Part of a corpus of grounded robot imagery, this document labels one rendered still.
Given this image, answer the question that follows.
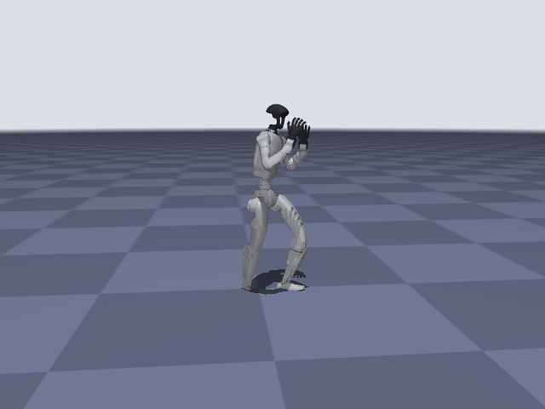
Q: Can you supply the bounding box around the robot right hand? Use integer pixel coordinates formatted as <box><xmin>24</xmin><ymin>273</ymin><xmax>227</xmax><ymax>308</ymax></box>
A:
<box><xmin>285</xmin><ymin>118</ymin><xmax>306</xmax><ymax>147</ymax></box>

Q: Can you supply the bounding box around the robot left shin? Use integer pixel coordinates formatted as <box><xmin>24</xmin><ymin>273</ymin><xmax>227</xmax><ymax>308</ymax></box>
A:
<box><xmin>281</xmin><ymin>246</ymin><xmax>309</xmax><ymax>285</ymax></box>

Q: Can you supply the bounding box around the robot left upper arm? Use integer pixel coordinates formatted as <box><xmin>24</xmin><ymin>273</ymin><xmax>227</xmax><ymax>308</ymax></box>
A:
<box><xmin>283</xmin><ymin>137</ymin><xmax>297</xmax><ymax>170</ymax></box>

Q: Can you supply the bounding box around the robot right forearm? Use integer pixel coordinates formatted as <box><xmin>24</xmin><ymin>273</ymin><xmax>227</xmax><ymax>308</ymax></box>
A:
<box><xmin>264</xmin><ymin>138</ymin><xmax>294</xmax><ymax>168</ymax></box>

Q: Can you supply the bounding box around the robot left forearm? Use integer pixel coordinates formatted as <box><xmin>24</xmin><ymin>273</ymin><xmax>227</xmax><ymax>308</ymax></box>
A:
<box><xmin>293</xmin><ymin>144</ymin><xmax>307</xmax><ymax>164</ymax></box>

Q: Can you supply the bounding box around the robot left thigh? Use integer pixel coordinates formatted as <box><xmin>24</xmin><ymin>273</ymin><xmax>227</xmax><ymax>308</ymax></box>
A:
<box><xmin>270</xmin><ymin>194</ymin><xmax>307</xmax><ymax>251</ymax></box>

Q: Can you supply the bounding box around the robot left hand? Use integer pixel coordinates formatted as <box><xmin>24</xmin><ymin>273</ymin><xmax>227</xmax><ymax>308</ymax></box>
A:
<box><xmin>298</xmin><ymin>124</ymin><xmax>310</xmax><ymax>149</ymax></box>

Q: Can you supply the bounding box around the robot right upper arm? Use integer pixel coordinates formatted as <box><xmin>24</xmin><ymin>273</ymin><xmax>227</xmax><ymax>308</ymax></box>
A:
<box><xmin>256</xmin><ymin>134</ymin><xmax>276</xmax><ymax>172</ymax></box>

